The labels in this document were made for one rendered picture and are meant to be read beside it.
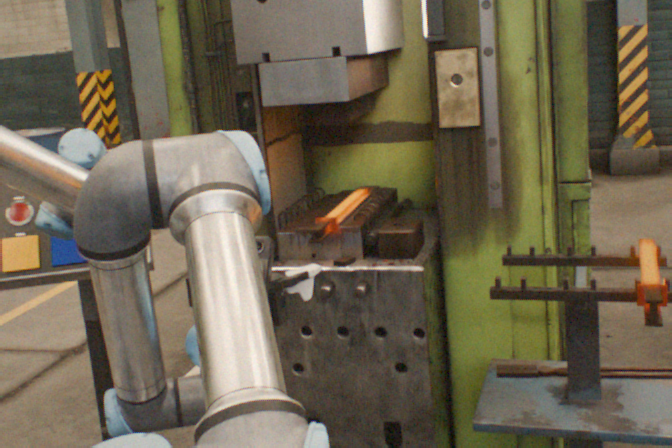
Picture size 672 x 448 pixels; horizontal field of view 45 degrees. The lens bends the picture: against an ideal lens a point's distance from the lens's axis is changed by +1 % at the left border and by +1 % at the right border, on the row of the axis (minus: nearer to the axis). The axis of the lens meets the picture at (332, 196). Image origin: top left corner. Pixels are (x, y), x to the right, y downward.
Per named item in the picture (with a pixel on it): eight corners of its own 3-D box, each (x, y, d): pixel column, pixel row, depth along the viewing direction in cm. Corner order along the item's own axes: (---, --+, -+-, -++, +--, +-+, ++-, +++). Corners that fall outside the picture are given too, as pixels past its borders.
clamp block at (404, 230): (416, 259, 176) (414, 230, 175) (378, 259, 179) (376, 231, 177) (425, 244, 187) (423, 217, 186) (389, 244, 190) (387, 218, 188)
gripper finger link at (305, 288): (322, 291, 150) (281, 304, 145) (319, 261, 149) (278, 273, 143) (332, 294, 148) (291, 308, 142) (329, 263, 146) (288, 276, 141)
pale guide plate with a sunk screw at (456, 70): (479, 126, 178) (475, 48, 175) (439, 128, 181) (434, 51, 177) (480, 124, 180) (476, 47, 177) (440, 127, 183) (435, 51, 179)
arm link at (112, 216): (46, 179, 94) (111, 462, 120) (144, 167, 96) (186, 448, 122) (52, 134, 103) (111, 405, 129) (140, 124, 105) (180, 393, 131)
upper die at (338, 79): (349, 101, 173) (345, 56, 171) (262, 106, 178) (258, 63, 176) (389, 84, 212) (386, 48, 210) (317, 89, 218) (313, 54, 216)
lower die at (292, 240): (363, 259, 180) (360, 222, 178) (279, 260, 185) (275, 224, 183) (399, 215, 219) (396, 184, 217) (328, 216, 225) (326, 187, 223)
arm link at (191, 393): (184, 424, 129) (175, 360, 127) (253, 411, 131) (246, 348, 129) (185, 447, 122) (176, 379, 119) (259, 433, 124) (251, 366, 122)
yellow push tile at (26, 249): (39, 267, 173) (38, 234, 176) (2, 272, 172) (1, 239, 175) (41, 269, 175) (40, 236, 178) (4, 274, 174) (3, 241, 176)
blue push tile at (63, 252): (87, 261, 175) (85, 228, 177) (51, 266, 174) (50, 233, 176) (88, 263, 176) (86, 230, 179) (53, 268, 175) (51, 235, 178)
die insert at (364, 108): (346, 123, 184) (344, 97, 183) (315, 125, 186) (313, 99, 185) (375, 109, 212) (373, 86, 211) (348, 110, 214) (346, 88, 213)
